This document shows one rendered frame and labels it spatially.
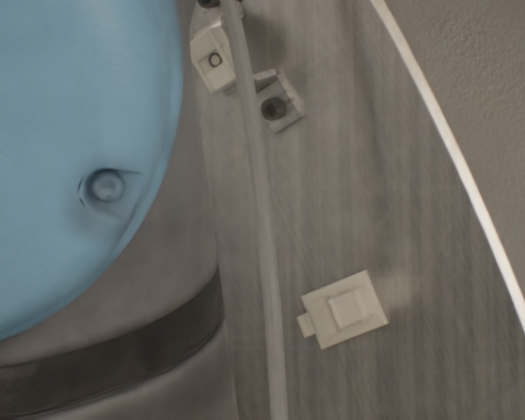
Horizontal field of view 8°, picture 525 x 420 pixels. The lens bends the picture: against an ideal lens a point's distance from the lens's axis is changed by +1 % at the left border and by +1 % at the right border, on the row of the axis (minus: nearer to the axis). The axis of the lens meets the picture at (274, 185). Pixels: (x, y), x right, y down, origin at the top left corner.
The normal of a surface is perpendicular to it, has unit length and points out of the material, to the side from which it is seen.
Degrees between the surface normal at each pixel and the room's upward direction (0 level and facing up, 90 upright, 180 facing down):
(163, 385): 92
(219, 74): 90
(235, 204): 90
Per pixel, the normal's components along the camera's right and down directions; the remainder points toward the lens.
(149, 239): 0.79, 0.08
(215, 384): 0.93, 0.00
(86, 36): 0.02, 0.18
